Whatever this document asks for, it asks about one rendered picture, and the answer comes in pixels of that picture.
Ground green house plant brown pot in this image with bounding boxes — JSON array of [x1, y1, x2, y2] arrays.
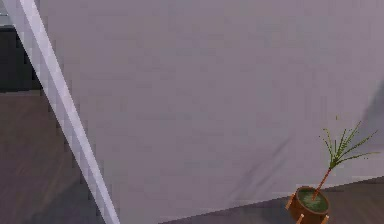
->
[[284, 116, 381, 224]]

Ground black cabinet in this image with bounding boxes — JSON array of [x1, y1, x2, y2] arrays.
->
[[0, 25, 44, 94]]

